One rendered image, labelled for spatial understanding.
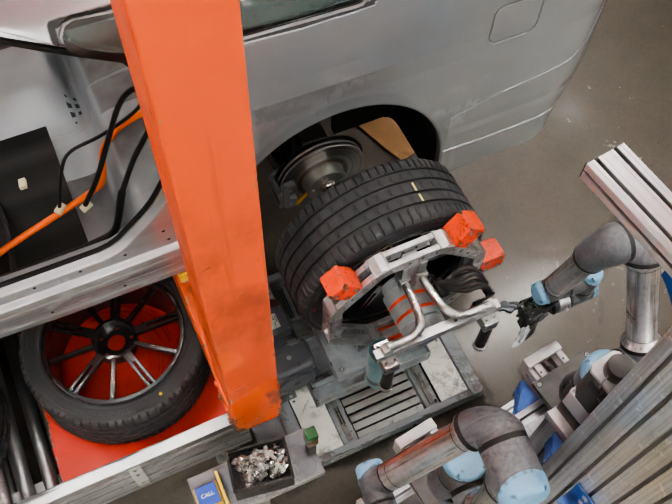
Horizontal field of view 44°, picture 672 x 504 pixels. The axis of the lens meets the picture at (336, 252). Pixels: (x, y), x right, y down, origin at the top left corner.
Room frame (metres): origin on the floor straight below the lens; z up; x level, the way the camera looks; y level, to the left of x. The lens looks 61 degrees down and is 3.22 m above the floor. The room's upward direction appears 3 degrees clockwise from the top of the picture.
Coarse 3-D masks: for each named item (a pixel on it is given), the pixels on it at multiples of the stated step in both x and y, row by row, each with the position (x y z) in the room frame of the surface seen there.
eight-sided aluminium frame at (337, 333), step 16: (416, 240) 1.23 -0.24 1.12; (432, 240) 1.24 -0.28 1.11; (448, 240) 1.24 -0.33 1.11; (384, 256) 1.17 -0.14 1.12; (400, 256) 1.20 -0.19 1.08; (416, 256) 1.18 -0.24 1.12; (432, 256) 1.20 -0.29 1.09; (464, 256) 1.26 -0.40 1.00; (480, 256) 1.29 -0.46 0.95; (368, 272) 1.15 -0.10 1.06; (384, 272) 1.12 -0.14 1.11; (368, 288) 1.10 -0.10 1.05; (336, 304) 1.08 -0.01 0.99; (352, 304) 1.08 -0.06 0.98; (336, 320) 1.06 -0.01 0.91; (384, 320) 1.20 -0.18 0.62; (336, 336) 1.06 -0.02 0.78; (352, 336) 1.10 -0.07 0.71; (368, 336) 1.13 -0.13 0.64; (384, 336) 1.15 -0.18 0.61
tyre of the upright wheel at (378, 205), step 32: (416, 160) 1.51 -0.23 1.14; (352, 192) 1.36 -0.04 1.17; (384, 192) 1.36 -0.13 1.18; (416, 192) 1.38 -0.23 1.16; (448, 192) 1.42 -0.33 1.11; (320, 224) 1.28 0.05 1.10; (352, 224) 1.26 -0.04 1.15; (384, 224) 1.25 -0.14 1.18; (416, 224) 1.27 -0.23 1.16; (288, 256) 1.24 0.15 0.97; (320, 256) 1.19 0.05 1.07; (352, 256) 1.17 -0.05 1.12; (288, 288) 1.19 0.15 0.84; (320, 288) 1.12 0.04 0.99; (320, 320) 1.12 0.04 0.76; (352, 320) 1.19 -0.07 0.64
